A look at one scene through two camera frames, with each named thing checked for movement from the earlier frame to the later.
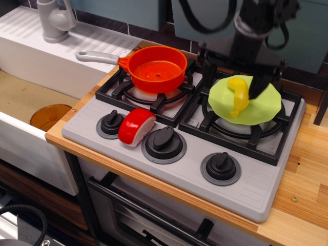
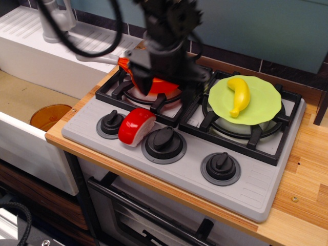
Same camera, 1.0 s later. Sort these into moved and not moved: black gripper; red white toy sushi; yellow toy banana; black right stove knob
Moved: black gripper
Not moved: black right stove knob; red white toy sushi; yellow toy banana
